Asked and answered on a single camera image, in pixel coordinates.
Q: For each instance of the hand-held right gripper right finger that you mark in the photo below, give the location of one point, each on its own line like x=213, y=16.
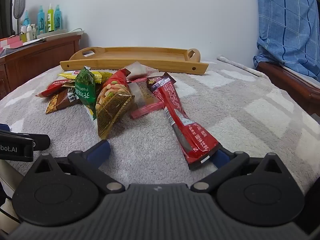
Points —
x=222, y=158

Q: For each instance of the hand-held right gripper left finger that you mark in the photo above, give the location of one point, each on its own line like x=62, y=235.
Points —
x=100, y=152

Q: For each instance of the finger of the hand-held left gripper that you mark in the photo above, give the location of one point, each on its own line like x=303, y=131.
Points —
x=41, y=141
x=4, y=127

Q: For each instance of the brown gold wafer packet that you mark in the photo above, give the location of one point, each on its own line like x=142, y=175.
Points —
x=61, y=102

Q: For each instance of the red gold peanut packet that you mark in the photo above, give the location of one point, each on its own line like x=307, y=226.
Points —
x=112, y=100

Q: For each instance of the red biscuit packet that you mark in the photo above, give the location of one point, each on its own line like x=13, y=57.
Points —
x=53, y=88

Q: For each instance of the long red stick packet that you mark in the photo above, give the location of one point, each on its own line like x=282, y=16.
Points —
x=180, y=120

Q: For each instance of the green pea packet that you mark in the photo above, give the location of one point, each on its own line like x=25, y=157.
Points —
x=86, y=92

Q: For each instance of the pink clear nut bar packet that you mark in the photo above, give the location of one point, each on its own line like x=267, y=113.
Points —
x=146, y=100

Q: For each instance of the yellow white biscuit packet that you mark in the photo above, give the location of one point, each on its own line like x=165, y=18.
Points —
x=97, y=76

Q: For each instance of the dark brown chocolate packet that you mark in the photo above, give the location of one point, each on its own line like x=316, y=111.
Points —
x=153, y=81

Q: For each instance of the clear white candy packet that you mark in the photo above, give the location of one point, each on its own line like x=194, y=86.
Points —
x=137, y=70

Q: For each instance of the wooden tray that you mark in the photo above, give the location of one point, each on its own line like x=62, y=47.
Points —
x=140, y=55

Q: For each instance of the grey checked blanket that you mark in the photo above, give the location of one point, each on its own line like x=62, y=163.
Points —
x=237, y=120

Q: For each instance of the wooden cabinet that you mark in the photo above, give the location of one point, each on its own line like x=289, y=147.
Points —
x=37, y=60

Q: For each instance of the pink box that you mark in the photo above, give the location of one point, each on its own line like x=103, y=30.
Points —
x=11, y=42

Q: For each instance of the stack of papers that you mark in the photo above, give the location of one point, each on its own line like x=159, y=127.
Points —
x=27, y=44

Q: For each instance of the small white bottle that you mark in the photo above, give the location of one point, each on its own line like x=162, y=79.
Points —
x=30, y=32

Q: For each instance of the white round tray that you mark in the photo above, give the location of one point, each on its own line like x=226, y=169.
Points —
x=51, y=33

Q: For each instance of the small teal bottle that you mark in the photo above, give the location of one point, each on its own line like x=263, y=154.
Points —
x=26, y=20

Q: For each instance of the teal spray bottle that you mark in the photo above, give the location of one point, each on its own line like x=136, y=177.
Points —
x=58, y=17
x=42, y=20

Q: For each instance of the yellow-green spray bottle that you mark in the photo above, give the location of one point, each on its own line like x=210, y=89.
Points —
x=50, y=17

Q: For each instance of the dark panel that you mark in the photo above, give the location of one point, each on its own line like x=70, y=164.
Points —
x=5, y=7

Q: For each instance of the grey white fan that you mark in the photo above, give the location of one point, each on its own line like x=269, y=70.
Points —
x=19, y=3

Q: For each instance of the blue plaid cloth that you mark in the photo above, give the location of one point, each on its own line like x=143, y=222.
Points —
x=287, y=25

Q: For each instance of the wooden bed frame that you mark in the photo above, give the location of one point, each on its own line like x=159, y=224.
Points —
x=290, y=80

